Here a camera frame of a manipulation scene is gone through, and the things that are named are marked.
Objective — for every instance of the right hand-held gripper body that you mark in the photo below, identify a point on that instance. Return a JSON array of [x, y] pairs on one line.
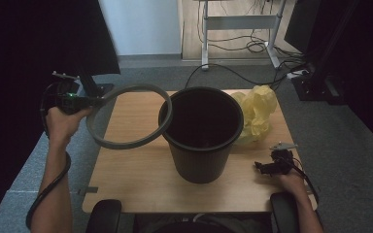
[[283, 160]]

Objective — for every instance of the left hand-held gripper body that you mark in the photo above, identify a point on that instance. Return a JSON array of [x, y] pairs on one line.
[[66, 98]]

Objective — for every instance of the yellow plastic trash bag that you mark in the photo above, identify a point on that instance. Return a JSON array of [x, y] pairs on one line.
[[259, 110]]

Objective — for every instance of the dark round trash bin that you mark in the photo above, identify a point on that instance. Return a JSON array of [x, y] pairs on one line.
[[200, 155]]

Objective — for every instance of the person's right hand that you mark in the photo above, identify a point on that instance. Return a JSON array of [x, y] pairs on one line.
[[294, 184]]

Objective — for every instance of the person's left hand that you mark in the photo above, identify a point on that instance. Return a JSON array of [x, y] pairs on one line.
[[61, 126]]

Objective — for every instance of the black chair armrest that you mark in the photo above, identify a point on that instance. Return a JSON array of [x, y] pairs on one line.
[[105, 216], [283, 213]]

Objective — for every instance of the black monitor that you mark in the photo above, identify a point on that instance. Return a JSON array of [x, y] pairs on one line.
[[103, 39], [304, 22]]

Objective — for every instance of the person's dark clothing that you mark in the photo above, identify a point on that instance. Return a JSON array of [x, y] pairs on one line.
[[207, 225]]

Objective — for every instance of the black stand with heavy base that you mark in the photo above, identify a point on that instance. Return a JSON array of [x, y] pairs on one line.
[[317, 87]]

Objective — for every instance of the white power strip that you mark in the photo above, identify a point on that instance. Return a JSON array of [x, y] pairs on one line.
[[296, 74]]

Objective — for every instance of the black stand with base plate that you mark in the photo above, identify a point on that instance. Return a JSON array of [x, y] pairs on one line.
[[89, 82]]

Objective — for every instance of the small grey bracket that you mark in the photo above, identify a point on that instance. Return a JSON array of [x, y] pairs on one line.
[[89, 190]]

